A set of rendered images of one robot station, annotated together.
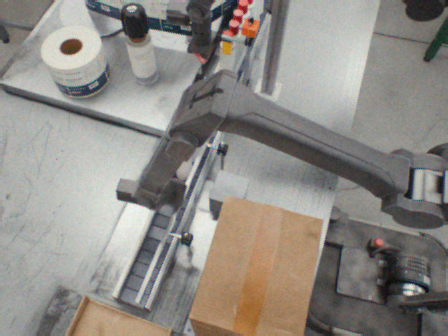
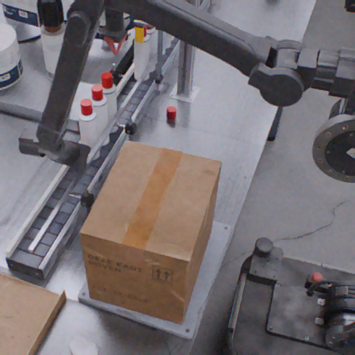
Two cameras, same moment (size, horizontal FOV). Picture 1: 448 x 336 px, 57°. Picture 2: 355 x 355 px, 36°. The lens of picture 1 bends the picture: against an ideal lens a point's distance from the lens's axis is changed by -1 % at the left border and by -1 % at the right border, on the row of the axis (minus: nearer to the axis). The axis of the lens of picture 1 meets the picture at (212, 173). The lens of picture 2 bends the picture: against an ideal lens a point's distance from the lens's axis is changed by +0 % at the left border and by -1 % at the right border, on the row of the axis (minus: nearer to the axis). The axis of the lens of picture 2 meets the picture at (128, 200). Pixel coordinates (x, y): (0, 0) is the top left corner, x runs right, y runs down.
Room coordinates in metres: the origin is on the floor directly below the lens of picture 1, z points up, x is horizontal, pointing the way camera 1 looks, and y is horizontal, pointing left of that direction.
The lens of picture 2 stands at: (-0.55, -0.09, 2.03)
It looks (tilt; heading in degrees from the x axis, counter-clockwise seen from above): 49 degrees down; 4
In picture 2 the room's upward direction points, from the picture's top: 2 degrees counter-clockwise
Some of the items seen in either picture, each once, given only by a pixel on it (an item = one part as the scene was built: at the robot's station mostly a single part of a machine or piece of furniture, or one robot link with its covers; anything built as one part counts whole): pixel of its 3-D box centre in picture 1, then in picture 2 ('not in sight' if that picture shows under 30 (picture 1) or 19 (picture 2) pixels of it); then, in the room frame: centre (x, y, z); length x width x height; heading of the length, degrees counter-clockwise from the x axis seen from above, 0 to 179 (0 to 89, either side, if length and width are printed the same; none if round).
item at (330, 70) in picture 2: not in sight; (338, 71); (0.26, -0.42, 1.45); 0.09 x 0.08 x 0.12; 164
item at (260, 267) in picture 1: (255, 281); (154, 231); (0.26, -0.10, 0.99); 0.30 x 0.24 x 0.27; 163
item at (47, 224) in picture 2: (208, 134); (117, 116); (0.72, 0.01, 0.96); 1.07 x 0.01 x 0.01; 160
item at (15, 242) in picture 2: (187, 137); (96, 122); (0.75, 0.08, 0.91); 1.07 x 0.01 x 0.02; 160
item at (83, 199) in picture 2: (180, 242); (81, 208); (0.39, 0.09, 0.91); 0.07 x 0.03 x 0.16; 70
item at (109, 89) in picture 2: not in sight; (108, 103); (0.75, 0.04, 0.98); 0.05 x 0.05 x 0.20
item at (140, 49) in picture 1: (139, 45); (54, 37); (1.03, 0.23, 1.03); 0.09 x 0.09 x 0.30
